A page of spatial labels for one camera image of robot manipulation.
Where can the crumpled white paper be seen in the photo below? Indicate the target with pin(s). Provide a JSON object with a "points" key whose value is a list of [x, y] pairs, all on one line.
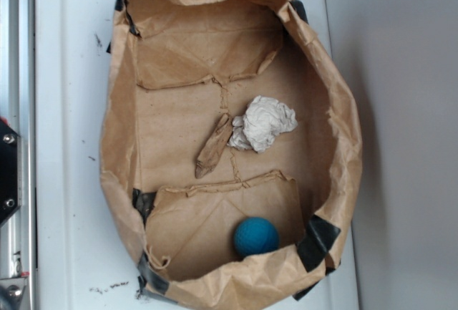
{"points": [[264, 120]]}

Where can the aluminium frame rail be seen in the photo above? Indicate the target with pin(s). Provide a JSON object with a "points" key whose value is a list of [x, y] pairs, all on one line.
{"points": [[19, 289]]}

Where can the brown paper bag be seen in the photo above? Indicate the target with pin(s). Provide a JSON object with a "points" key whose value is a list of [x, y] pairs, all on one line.
{"points": [[176, 67]]}

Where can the black metal bracket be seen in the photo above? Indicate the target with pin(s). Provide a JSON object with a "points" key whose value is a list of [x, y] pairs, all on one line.
{"points": [[9, 164]]}

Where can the blue dimpled ball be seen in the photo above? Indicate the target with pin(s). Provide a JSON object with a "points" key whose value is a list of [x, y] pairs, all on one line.
{"points": [[255, 236]]}

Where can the brown cardboard scrap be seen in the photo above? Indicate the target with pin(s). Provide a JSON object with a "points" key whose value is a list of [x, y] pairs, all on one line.
{"points": [[211, 153]]}

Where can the white tray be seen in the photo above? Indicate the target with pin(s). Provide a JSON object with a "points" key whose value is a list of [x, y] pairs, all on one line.
{"points": [[82, 263]]}

